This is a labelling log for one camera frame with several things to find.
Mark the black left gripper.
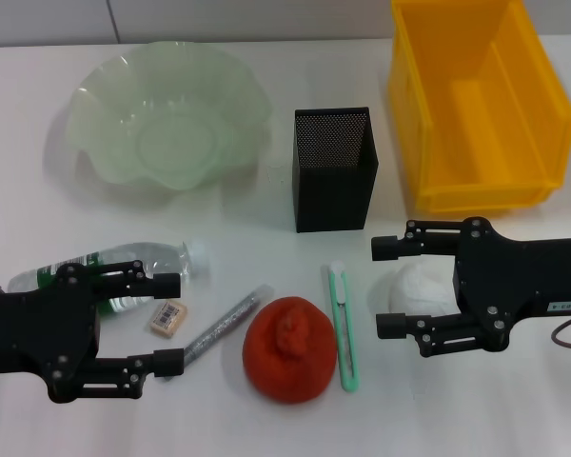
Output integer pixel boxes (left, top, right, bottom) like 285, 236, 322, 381
0, 259, 187, 405

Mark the white paper ball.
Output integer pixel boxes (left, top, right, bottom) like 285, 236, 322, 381
387, 263, 457, 318

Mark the black mesh pen holder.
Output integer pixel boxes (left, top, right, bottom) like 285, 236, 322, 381
292, 106, 380, 234

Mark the green utility knife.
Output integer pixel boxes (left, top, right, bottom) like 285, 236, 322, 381
321, 260, 361, 393

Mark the red-orange plush orange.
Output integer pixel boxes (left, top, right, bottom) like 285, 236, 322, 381
242, 295, 338, 405

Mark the yellow plastic bin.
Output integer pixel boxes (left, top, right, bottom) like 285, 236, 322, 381
385, 0, 571, 214

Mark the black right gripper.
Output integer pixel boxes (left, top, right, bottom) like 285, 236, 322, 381
370, 216, 571, 359

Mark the right gripper cable with plugs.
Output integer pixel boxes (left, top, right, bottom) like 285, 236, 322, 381
550, 303, 571, 353

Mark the beige eraser with barcode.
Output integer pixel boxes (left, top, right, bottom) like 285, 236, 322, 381
147, 299, 189, 339

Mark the silver glitter pen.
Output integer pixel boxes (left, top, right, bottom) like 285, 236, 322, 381
164, 284, 276, 381

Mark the clear water bottle green label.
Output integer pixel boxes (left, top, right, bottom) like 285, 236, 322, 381
7, 240, 209, 318

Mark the green glass fruit plate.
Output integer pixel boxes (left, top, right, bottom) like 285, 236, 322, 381
65, 40, 273, 192

